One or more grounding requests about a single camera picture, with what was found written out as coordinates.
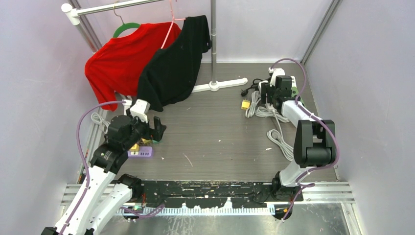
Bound grey cable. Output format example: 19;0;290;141
245;90;262;118

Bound white strip cable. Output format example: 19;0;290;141
254;103;291;123
266;110;295;162

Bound purple power strip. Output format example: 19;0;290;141
127;146;153;158

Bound yellow plug adapter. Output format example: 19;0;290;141
241;100;251;110

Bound green power strip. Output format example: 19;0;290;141
291;86;305;106

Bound white power strip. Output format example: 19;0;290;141
291;76;297;87

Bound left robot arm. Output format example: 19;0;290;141
42;115;166;235

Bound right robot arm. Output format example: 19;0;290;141
258;75;337;201

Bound yellow adapter on purple strip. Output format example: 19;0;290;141
129;144;139;152

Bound black t-shirt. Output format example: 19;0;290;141
136;15;211;112

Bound red t-shirt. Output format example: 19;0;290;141
84;22;181;103

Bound green clothes hanger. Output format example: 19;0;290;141
113;1;140;38

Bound pink clothes hanger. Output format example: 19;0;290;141
161;0;185;49

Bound white clothes rack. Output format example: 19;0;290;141
61;0;248;93

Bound black power cable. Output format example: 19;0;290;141
240;77;265;97

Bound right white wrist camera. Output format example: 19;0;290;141
268;67;285;87

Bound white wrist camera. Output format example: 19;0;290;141
268;67;285;87
130;99;150;123

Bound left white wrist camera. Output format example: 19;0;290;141
130;99;150;123

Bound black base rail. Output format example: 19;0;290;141
129;180;303;209

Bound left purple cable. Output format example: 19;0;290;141
58;100;166;235

